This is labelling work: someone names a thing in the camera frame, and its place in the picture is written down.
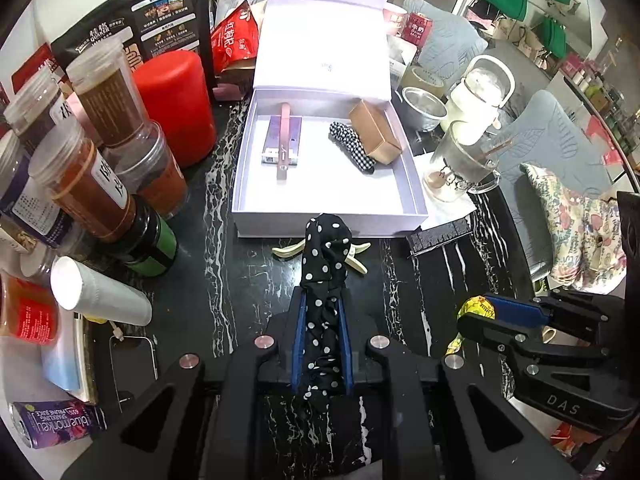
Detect purple cosmetic box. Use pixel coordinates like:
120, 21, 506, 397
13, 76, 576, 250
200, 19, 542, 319
261, 115, 304, 166

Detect black white checkered scrunchie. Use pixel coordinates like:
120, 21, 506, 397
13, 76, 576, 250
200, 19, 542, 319
328, 121, 376, 176

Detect black foil food bag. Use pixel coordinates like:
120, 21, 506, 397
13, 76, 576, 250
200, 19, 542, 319
50, 0, 221, 92

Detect white portable kettle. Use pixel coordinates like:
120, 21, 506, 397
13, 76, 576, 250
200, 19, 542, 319
442, 55, 516, 137

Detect clear jar dark contents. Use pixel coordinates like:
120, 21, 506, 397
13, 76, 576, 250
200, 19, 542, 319
4, 65, 76, 157

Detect yellow candy wrapper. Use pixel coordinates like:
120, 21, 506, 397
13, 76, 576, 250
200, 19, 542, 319
445, 295, 497, 357

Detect clear jar nut contents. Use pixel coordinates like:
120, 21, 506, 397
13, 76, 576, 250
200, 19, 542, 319
0, 225, 56, 282

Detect black polka dot scrunchie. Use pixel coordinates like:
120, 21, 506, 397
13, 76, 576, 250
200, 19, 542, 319
299, 212, 354, 417

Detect red cylindrical canister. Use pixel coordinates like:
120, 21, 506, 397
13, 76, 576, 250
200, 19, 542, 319
132, 50, 217, 169

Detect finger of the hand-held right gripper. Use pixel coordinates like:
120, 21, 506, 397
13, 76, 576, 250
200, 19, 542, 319
486, 289, 627, 347
456, 311, 617, 369

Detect glass mug with cartoon print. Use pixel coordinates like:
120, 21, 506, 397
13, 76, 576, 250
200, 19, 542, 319
422, 120, 503, 204

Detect red white paper cup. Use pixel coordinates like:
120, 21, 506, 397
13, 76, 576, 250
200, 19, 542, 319
382, 2, 409, 37

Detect white lid purple label jar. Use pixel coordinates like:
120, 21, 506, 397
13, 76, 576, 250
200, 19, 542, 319
0, 130, 68, 249

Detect white gift box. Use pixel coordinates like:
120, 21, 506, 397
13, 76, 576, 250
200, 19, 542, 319
231, 0, 430, 238

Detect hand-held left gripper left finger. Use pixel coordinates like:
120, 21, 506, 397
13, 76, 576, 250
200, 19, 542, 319
61, 287, 307, 480

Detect tall clear jar brown powder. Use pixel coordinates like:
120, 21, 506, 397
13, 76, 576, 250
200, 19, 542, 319
66, 36, 151, 149

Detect red snack bag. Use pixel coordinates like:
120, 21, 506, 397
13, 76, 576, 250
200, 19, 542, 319
210, 2, 262, 79

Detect black cosmetic box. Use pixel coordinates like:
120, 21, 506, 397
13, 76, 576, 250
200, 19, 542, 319
405, 217, 472, 260

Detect white plastic tube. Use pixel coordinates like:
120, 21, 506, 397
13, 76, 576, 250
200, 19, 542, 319
50, 256, 153, 327

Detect black lid red label jar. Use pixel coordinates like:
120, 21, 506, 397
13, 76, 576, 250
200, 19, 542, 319
0, 272, 61, 346

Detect black smartphone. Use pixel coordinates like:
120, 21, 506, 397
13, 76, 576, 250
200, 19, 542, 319
107, 335, 162, 411

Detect brown tape roll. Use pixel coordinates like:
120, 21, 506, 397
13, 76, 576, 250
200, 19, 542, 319
401, 65, 446, 99

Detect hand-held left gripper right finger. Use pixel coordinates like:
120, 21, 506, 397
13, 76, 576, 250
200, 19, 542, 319
336, 295, 582, 480

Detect slim mauve pen box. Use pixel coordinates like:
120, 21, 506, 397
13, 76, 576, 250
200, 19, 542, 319
276, 102, 292, 182

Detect clear jar red-brown powder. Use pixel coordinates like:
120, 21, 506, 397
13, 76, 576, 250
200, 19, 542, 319
115, 120, 190, 220

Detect beige hair claw clip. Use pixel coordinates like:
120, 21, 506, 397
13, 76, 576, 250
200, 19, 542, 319
271, 240, 372, 276

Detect white paper napkin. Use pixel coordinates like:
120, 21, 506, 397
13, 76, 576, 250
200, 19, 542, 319
415, 152, 477, 232

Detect dark green jar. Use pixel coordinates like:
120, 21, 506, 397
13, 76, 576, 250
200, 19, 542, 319
117, 195, 179, 277

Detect small red packet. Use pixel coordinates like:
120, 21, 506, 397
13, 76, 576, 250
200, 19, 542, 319
11, 42, 67, 97

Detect metal strainer bowl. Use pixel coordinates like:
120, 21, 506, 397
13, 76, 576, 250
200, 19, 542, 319
401, 86, 449, 132

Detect purple drink can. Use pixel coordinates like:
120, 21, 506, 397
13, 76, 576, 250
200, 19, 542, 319
9, 400, 107, 450

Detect white power bank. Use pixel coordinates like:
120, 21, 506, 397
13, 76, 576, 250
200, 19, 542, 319
42, 310, 99, 406

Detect red drink can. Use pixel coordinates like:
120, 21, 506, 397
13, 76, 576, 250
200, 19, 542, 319
402, 10, 434, 47

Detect floral cloth bag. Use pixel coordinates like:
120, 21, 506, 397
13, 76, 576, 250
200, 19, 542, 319
520, 162, 628, 291

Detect gold cardboard box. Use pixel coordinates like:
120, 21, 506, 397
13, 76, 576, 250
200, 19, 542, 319
348, 99, 404, 165

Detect row of bottles on shelf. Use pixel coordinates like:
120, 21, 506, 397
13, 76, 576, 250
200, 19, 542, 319
560, 35, 640, 161

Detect clear jar orange-brown powder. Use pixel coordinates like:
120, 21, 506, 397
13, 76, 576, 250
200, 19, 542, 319
28, 119, 137, 244

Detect pink packet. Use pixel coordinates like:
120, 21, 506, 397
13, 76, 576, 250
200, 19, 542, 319
212, 85, 249, 102

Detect grey chair cushion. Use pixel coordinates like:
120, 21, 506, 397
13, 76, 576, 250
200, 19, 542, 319
402, 0, 489, 79
492, 90, 626, 272

